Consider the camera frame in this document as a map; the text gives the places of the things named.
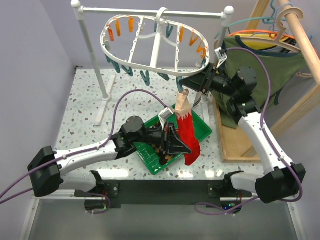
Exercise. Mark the orange clothes hanger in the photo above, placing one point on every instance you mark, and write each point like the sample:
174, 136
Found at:
256, 34

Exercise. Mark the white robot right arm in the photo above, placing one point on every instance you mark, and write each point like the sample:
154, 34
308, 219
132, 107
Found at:
282, 178

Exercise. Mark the beige wooden clothes hanger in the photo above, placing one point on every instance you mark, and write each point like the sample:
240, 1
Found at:
293, 15

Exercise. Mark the white striped sock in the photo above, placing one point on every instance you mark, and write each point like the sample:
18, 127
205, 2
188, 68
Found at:
197, 99

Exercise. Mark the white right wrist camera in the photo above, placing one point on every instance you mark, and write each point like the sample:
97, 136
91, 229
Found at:
221, 56

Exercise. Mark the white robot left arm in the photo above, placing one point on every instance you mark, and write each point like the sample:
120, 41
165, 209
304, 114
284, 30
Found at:
57, 170

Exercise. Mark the green t-shirt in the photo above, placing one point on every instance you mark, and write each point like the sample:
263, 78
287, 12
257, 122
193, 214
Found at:
281, 68

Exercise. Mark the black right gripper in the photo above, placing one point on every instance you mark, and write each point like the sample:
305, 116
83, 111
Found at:
198, 82

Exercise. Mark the teal clothes peg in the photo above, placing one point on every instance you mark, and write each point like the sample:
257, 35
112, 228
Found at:
179, 85

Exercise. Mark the green plastic tray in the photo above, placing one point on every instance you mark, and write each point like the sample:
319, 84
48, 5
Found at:
151, 158

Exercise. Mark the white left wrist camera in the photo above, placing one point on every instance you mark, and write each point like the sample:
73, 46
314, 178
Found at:
165, 114

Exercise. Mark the white drying rack stand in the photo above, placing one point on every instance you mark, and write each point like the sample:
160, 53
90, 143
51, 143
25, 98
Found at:
79, 11

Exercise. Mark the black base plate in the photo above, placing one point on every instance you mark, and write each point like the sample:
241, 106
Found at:
116, 193

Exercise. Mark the teal clothes hanger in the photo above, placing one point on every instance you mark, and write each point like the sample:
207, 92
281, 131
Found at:
257, 16

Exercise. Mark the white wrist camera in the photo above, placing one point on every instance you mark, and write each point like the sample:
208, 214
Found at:
221, 56
165, 114

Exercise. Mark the aluminium rail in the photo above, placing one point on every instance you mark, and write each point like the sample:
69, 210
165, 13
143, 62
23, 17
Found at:
161, 210

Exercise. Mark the white clip hanger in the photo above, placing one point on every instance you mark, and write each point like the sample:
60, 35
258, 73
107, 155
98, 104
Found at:
152, 25

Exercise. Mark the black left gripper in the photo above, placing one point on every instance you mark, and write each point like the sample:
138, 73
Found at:
175, 146

